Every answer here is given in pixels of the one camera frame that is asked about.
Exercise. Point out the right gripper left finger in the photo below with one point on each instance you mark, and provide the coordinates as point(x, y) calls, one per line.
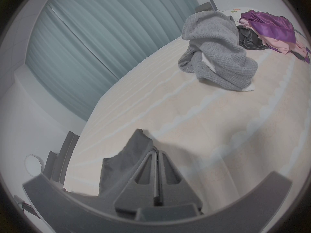
point(138, 190)

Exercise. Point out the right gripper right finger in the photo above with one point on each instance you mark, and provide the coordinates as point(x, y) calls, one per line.
point(177, 190)

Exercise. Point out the black T-shirt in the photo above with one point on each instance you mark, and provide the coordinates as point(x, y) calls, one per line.
point(121, 159)

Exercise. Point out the bed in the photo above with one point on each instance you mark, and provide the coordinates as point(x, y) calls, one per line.
point(218, 130)

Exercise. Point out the round white mirror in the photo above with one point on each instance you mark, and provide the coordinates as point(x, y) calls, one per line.
point(34, 165)

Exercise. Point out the grey garment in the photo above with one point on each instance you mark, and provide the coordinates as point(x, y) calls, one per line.
point(213, 47)

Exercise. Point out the blue-green curtain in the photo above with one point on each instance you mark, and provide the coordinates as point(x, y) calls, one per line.
point(121, 20)
point(60, 64)

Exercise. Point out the black patterned garment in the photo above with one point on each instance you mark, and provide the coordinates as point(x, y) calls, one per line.
point(250, 39)

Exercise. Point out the pink garment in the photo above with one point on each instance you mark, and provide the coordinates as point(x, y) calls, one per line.
point(277, 46)

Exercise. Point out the white printed pillow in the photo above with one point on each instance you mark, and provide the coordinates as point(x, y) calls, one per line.
point(228, 13)

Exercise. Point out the grey bedside table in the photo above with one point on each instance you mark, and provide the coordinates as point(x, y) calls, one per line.
point(205, 7)

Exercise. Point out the purple satin garment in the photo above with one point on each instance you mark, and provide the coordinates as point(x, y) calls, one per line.
point(272, 25)

